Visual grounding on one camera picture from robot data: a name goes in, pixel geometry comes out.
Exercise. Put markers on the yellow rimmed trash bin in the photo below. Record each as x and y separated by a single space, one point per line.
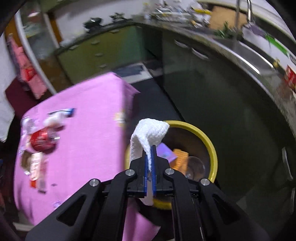
190 139

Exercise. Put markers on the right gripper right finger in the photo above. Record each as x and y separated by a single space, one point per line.
160 186

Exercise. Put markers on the dish drying rack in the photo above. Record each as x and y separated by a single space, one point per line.
171 16

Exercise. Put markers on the black wok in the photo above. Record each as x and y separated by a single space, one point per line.
92 24

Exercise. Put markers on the green kitchen cabinets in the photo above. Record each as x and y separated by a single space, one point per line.
102 53

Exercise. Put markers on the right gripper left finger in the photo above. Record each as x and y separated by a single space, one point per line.
138 186

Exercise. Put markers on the pink cardboard box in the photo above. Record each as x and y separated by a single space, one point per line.
165 152

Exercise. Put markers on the red cola can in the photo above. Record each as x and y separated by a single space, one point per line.
44 140

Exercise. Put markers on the clear plastic lid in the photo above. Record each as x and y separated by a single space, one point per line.
28 125

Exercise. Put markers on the clear plastic cup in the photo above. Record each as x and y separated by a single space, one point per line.
195 169

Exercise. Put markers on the white foam fruit net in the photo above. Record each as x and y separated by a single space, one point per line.
148 133

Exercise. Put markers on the blue floor mat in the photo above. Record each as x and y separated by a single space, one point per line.
133 73

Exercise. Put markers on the white plastic bottle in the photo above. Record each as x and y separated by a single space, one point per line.
55 120

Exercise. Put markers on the wooden cutting board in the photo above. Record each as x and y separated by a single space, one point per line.
220 15

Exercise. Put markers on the orange foam fruit net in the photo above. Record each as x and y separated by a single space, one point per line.
181 162

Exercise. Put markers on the pink hanging apron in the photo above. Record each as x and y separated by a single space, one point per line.
25 71

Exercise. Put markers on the red white milk carton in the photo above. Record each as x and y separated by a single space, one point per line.
35 166

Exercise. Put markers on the pink tablecloth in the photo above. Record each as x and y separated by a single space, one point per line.
87 194

